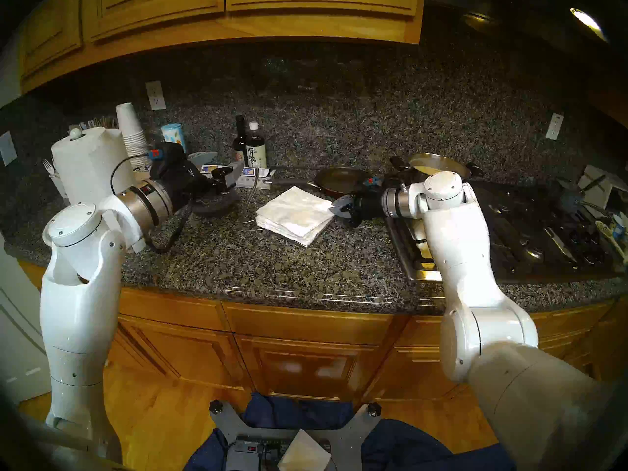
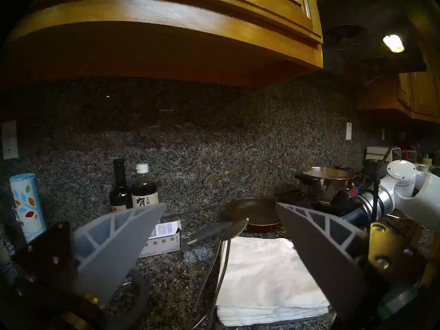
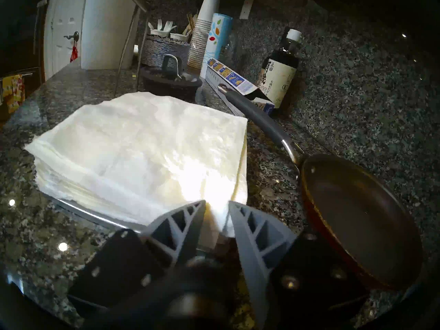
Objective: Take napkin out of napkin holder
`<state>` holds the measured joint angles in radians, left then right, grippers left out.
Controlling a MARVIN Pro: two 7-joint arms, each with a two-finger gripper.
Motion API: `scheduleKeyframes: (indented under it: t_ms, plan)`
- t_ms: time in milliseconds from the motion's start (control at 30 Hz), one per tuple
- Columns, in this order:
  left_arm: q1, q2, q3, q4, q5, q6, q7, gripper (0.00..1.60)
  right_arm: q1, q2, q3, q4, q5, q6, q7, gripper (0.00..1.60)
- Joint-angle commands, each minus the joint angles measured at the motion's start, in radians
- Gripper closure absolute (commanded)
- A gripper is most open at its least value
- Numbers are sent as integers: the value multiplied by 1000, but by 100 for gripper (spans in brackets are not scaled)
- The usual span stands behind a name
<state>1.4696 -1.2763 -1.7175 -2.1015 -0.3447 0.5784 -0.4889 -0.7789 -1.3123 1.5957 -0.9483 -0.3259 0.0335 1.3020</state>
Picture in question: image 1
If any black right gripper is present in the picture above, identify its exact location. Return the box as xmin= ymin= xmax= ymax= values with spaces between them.
xmin=329 ymin=178 xmax=388 ymax=228

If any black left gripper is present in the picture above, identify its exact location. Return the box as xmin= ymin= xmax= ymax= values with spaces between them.
xmin=149 ymin=141 xmax=244 ymax=218

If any white napkin stack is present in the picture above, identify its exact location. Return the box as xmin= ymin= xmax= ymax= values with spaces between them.
xmin=255 ymin=185 xmax=335 ymax=247

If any dark frying pan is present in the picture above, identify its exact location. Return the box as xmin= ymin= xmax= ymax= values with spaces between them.
xmin=269 ymin=167 xmax=373 ymax=199

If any blue white foil box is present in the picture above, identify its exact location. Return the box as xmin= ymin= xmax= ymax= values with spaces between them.
xmin=200 ymin=164 xmax=275 ymax=190

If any dark glass bottle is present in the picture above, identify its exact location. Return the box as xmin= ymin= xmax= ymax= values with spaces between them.
xmin=233 ymin=115 xmax=247 ymax=162

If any soy sauce bottle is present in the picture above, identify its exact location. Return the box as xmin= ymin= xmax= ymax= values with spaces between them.
xmin=244 ymin=121 xmax=268 ymax=169

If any blue white leaf canister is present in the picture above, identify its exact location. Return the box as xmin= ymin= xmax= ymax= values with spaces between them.
xmin=161 ymin=123 xmax=188 ymax=154

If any steel gas stove top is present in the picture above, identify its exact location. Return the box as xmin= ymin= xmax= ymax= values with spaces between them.
xmin=385 ymin=178 xmax=628 ymax=285

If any steel cooking pot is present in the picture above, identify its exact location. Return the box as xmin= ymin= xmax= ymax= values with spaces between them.
xmin=390 ymin=153 xmax=484 ymax=179

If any white paper cup stack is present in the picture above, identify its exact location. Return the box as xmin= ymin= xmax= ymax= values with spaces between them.
xmin=116 ymin=103 xmax=150 ymax=167

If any white paper towel roll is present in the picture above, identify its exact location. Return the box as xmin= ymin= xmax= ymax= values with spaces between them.
xmin=52 ymin=128 xmax=138 ymax=206

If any wooden base cabinet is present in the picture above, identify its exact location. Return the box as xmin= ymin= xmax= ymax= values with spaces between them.
xmin=17 ymin=262 xmax=619 ymax=402

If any metal utensil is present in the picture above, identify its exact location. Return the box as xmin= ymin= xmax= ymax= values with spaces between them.
xmin=542 ymin=226 xmax=578 ymax=265

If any dark blue cloth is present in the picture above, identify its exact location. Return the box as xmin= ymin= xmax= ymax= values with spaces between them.
xmin=183 ymin=392 xmax=516 ymax=471

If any white refrigerator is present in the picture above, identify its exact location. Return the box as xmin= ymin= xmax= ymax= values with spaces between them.
xmin=0 ymin=235 xmax=52 ymax=404

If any white tissue on base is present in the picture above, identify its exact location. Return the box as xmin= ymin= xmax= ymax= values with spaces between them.
xmin=277 ymin=429 xmax=332 ymax=471

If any white paper sheet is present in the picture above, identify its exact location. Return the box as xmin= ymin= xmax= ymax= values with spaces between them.
xmin=576 ymin=165 xmax=628 ymax=206

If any grey power strip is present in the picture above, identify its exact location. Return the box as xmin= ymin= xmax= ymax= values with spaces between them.
xmin=226 ymin=438 xmax=332 ymax=471

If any dark range hood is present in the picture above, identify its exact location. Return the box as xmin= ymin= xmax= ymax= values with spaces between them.
xmin=424 ymin=0 xmax=628 ymax=107

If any wooden wall cabinet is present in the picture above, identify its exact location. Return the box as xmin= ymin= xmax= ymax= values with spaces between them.
xmin=17 ymin=0 xmax=426 ymax=94

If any white light switch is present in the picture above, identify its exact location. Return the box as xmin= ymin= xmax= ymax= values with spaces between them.
xmin=0 ymin=131 xmax=18 ymax=167

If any grey robot base frame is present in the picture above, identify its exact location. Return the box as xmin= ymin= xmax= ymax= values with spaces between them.
xmin=209 ymin=400 xmax=382 ymax=471

